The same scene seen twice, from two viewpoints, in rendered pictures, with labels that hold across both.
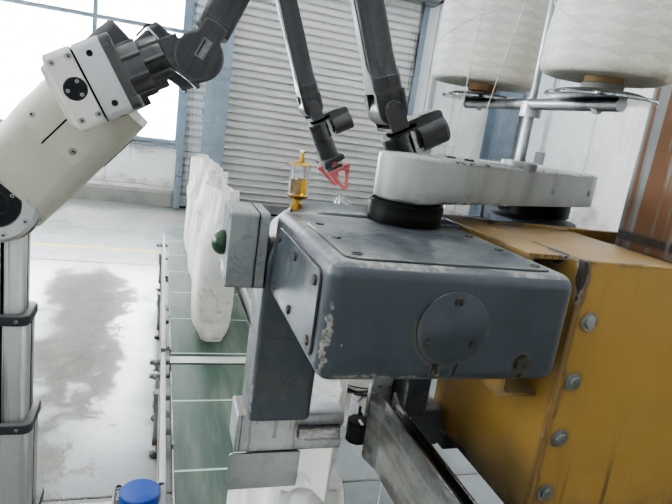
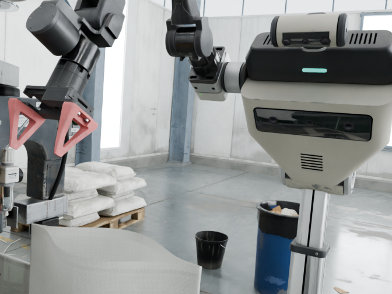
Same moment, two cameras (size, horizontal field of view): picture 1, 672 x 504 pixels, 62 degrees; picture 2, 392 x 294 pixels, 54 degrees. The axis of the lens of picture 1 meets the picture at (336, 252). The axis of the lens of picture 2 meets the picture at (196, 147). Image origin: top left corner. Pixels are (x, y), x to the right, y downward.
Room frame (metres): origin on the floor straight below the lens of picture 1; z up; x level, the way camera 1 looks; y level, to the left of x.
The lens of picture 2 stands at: (1.73, -0.42, 1.34)
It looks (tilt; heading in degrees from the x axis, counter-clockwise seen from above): 5 degrees down; 135
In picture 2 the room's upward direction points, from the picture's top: 4 degrees clockwise
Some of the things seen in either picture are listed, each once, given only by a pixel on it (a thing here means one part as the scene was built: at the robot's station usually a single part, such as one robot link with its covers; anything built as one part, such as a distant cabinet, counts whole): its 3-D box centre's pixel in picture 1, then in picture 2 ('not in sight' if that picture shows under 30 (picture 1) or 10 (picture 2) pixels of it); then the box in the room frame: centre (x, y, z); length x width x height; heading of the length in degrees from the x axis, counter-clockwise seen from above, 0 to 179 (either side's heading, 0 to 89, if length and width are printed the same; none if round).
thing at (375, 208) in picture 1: (404, 211); (0, 91); (0.67, -0.08, 1.35); 0.09 x 0.09 x 0.03
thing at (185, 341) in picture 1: (201, 288); not in sight; (3.33, 0.80, 0.33); 2.21 x 0.39 x 0.09; 18
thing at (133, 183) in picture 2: not in sight; (116, 184); (-1.94, 2.06, 0.44); 0.68 x 0.44 x 0.15; 108
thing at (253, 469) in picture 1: (260, 459); (48, 224); (0.68, 0.06, 0.98); 0.09 x 0.05 x 0.05; 108
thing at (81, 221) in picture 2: not in sight; (62, 213); (-1.89, 1.38, 0.20); 0.66 x 0.44 x 0.12; 18
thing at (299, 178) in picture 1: (299, 179); not in sight; (0.69, 0.06, 1.37); 0.03 x 0.02 x 0.03; 18
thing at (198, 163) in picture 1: (199, 205); not in sight; (4.00, 1.02, 0.74); 0.47 x 0.20 x 0.72; 21
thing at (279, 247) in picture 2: not in sight; (283, 248); (0.19, 2.18, 0.32); 0.51 x 0.48 x 0.65; 108
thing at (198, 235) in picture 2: not in sight; (210, 250); (-0.45, 2.06, 0.13); 0.30 x 0.30 x 0.26
